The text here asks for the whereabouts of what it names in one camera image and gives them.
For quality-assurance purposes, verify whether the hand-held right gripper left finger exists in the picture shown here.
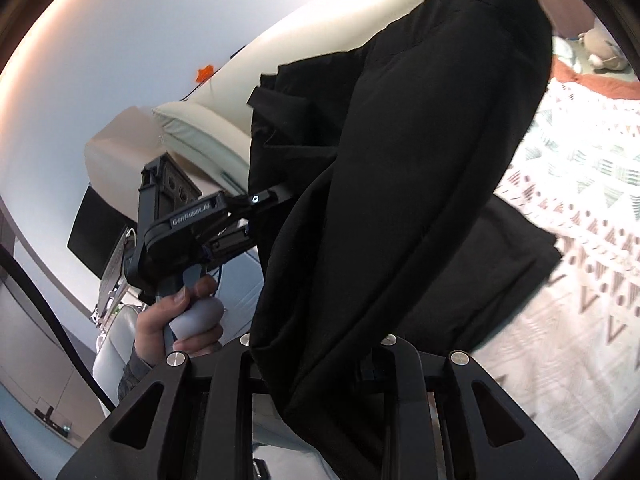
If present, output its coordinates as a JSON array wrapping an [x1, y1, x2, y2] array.
[[56, 334, 263, 480]]

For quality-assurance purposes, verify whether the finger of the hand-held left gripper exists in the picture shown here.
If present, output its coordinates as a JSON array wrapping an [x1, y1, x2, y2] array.
[[206, 226, 262, 264], [220, 183, 297, 222]]

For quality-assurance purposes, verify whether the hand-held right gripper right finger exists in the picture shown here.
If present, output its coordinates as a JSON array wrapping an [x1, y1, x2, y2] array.
[[369, 334, 582, 480]]

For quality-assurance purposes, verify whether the black shirt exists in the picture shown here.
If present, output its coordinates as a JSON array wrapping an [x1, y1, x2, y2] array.
[[246, 0, 564, 480]]

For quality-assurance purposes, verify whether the person's left forearm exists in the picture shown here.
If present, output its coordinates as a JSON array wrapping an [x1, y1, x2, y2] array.
[[116, 342, 153, 402]]

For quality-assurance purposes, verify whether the person's left hand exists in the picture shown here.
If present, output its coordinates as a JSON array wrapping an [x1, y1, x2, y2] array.
[[134, 277, 225, 367]]

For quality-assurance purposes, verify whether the white leather chair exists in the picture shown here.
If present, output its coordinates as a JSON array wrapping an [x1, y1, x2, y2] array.
[[92, 304, 139, 397]]

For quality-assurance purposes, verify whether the black flat screen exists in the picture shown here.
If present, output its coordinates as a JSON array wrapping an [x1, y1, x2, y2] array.
[[66, 184, 132, 277]]

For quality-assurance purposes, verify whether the beige bedside cabinet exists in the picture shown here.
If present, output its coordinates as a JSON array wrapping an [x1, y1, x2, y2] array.
[[83, 106, 169, 187]]

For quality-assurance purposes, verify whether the cream padded headboard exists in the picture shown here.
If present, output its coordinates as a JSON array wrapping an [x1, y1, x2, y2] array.
[[151, 0, 452, 192]]

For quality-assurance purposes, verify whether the triangle patterned blanket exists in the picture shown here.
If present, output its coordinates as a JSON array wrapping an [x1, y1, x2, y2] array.
[[425, 60, 640, 463]]

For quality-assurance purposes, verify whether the pale green bedsheet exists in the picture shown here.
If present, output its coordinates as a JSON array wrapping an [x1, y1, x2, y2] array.
[[551, 34, 603, 77]]

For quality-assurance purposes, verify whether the grey plush toy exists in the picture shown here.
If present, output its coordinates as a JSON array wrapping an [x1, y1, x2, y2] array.
[[576, 26, 629, 72]]

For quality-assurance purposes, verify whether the thick black cable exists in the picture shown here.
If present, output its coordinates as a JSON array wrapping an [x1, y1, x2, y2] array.
[[0, 249, 117, 412]]

